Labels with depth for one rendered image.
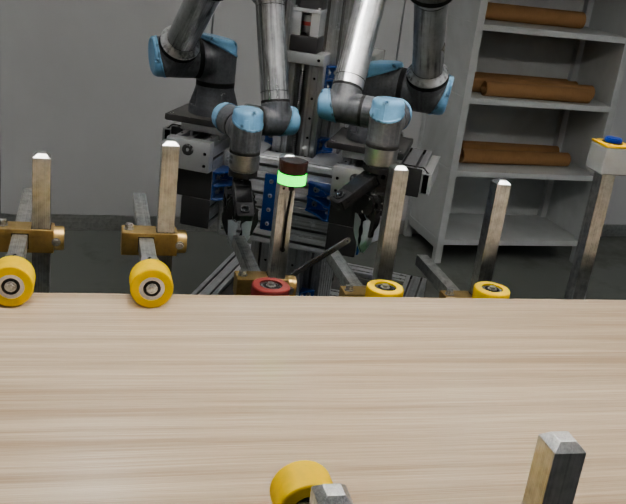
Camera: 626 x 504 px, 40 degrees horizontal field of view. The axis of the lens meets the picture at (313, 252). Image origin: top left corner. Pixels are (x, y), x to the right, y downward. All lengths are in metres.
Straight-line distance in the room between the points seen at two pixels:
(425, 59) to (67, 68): 2.41
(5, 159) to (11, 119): 0.20
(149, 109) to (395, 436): 3.33
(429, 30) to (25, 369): 1.36
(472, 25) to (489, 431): 3.22
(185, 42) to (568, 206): 3.18
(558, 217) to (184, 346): 3.96
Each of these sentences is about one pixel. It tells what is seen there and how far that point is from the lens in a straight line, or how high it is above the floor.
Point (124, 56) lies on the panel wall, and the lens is 4.42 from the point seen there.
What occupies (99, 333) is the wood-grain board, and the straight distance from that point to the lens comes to 1.56.
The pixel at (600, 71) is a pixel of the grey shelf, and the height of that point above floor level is 1.05.
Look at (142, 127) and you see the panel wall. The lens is 4.50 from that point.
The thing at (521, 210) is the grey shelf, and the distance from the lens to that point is 5.33.
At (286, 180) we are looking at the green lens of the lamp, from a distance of 1.78.
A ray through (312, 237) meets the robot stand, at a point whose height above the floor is 0.73.
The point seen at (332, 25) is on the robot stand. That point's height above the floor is 1.33.
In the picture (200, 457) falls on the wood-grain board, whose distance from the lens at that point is 1.25.
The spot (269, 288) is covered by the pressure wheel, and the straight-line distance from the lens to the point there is 1.77.
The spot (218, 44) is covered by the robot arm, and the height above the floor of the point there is 1.25.
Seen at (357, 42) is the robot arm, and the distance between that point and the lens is 2.12.
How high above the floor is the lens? 1.61
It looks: 21 degrees down
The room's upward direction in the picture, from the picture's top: 7 degrees clockwise
